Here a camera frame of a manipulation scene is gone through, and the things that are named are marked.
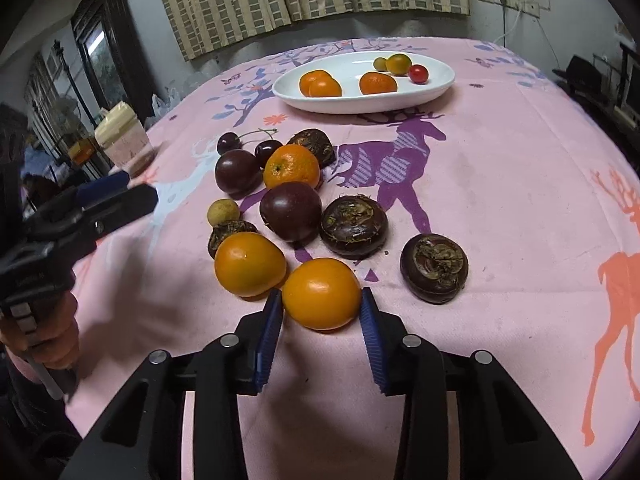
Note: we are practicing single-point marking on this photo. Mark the yellow orange cherry tomato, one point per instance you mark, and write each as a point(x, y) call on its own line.
point(398, 64)

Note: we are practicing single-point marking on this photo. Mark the smooth round orange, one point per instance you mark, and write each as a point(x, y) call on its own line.
point(249, 264)
point(321, 293)

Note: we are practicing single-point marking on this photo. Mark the small tan longan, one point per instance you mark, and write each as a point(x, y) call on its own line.
point(223, 212)

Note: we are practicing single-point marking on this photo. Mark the dimpled orange mandarin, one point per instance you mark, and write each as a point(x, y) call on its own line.
point(292, 166)

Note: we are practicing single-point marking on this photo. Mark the plastic jar with cream lid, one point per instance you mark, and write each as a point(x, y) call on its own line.
point(122, 141)

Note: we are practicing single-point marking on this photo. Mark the white oval plate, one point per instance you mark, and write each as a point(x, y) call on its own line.
point(345, 102)

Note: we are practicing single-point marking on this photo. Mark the small dark water chestnut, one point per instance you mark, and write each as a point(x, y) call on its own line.
point(314, 143)
point(227, 232)

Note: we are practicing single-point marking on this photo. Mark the person's left hand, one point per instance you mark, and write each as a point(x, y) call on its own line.
point(47, 332)

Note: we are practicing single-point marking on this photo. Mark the dark desk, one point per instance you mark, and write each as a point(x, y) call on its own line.
point(622, 90)

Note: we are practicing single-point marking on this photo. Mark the dark wooden door frame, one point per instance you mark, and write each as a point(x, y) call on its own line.
point(127, 35)

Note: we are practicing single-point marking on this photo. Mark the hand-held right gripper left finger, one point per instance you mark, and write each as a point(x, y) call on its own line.
point(270, 341)

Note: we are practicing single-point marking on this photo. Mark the large dark water chestnut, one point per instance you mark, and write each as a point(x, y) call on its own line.
point(433, 267)
point(353, 226)

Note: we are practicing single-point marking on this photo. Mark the cluttered metal shelf rack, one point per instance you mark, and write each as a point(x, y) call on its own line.
point(55, 105)

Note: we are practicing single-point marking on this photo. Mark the dark red cherry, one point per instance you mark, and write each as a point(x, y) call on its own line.
point(268, 153)
point(228, 143)

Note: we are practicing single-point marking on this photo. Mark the person's left forearm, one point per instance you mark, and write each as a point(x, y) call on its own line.
point(25, 415)

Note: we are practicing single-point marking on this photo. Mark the green cherry tomato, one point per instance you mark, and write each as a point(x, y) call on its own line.
point(380, 63)

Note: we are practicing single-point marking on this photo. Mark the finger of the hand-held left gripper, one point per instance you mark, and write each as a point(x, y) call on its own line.
point(129, 203)
point(107, 182)

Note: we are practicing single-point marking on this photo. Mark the red cherry tomato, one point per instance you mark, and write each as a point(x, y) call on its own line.
point(418, 73)

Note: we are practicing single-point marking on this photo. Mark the small orange mandarin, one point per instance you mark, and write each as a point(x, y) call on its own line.
point(311, 80)
point(377, 83)
point(326, 88)

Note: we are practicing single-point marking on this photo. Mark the pink deer printed tablecloth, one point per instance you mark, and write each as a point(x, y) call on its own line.
point(500, 185)

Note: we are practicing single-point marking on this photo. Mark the clear plastic bag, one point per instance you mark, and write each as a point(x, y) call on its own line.
point(172, 97)

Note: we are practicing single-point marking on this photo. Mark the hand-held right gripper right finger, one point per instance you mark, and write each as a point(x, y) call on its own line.
point(373, 346)

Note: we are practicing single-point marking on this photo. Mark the dark purple passion fruit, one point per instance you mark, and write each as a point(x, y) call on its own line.
point(290, 211)
point(236, 171)

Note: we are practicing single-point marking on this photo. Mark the black hat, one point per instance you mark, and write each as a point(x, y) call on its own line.
point(580, 74)

